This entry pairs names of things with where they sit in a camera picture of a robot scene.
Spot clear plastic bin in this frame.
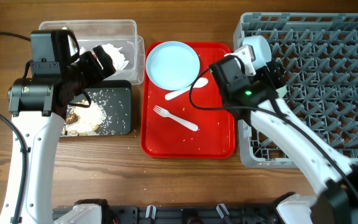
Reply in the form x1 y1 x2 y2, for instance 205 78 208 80
39 19 145 85

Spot small white napkin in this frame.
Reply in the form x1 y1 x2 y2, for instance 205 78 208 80
79 47 86 55

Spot red serving tray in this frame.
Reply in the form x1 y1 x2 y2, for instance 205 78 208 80
140 41 237 159

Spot black waste tray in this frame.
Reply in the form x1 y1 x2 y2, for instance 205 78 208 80
69 80 132 136

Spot light blue bowl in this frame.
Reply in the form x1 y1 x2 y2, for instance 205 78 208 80
242 35 272 70

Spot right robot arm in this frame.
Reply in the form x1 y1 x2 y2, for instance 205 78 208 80
210 57 358 223

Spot light blue plate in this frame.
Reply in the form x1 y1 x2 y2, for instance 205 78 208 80
145 41 201 91

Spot white plastic spoon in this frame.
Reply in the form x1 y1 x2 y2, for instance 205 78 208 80
165 78 209 101

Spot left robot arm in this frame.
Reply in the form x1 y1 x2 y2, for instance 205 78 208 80
0 45 115 223

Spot food leftovers with rice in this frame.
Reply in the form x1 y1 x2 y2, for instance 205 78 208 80
61 100 107 137

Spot grey dishwasher rack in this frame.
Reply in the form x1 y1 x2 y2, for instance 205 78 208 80
233 12 358 163

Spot white plastic fork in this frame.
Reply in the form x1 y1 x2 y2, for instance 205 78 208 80
153 106 199 132

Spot mint green bowl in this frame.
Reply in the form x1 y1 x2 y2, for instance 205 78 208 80
276 86 287 98

